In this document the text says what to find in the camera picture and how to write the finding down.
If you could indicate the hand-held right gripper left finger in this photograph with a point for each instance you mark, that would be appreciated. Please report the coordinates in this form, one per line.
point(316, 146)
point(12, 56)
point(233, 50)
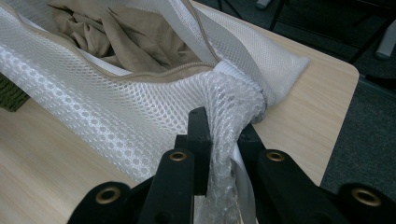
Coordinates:
point(196, 149)

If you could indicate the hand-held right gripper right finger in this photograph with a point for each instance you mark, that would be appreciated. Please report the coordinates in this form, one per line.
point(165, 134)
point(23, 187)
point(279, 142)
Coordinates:
point(280, 186)

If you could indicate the white mesh laundry bag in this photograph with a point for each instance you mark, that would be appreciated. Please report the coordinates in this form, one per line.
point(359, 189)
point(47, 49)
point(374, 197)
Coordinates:
point(124, 102)

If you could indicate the beige garment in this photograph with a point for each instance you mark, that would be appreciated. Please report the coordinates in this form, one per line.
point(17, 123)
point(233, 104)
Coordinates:
point(140, 40)

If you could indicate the green woven basket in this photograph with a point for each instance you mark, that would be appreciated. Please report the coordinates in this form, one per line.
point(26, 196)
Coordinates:
point(11, 96)

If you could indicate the black folding chair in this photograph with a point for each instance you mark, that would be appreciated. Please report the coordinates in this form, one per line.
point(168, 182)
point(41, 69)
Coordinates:
point(277, 16)

